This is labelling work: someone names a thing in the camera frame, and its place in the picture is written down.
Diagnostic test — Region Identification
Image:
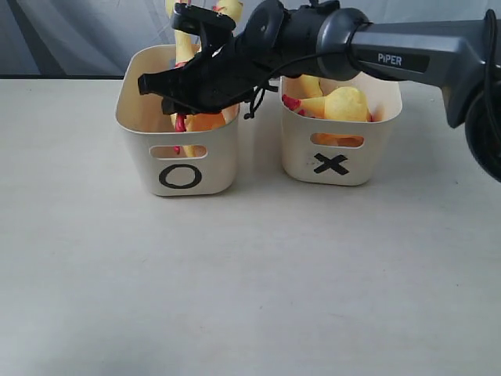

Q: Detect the headless rubber chicken body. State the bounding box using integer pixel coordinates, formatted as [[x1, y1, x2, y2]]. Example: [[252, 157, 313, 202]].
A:
[[282, 86, 372, 147]]

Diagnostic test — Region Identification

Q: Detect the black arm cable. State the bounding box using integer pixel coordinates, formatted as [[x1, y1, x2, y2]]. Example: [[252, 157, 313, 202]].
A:
[[242, 54, 353, 121]]

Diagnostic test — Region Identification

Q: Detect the cream bin marked O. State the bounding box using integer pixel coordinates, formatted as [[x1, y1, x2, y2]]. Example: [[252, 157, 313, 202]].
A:
[[115, 45, 240, 197]]

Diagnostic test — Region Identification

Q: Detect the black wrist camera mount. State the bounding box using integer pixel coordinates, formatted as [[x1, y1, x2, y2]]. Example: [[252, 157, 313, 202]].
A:
[[171, 2, 236, 45]]

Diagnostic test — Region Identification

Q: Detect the broken chicken head with tube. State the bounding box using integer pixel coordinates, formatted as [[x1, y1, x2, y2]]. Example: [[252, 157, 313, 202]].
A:
[[297, 74, 324, 98]]

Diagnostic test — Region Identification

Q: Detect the whole rubber chicken with collar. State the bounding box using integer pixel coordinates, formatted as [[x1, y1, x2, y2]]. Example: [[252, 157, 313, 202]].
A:
[[165, 0, 195, 68]]

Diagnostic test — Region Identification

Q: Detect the cream bin marked X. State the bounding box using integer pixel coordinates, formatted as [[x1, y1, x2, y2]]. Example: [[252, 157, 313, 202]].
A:
[[280, 74, 402, 186]]

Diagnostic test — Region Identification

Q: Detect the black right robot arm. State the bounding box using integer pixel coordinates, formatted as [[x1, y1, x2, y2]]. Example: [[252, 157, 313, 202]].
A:
[[138, 1, 500, 179]]

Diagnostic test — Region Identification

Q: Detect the white backdrop curtain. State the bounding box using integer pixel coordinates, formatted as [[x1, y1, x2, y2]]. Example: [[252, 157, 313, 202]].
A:
[[1, 0, 500, 77]]

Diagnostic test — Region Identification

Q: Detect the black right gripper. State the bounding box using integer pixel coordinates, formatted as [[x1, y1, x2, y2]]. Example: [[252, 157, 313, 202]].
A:
[[138, 38, 272, 115]]

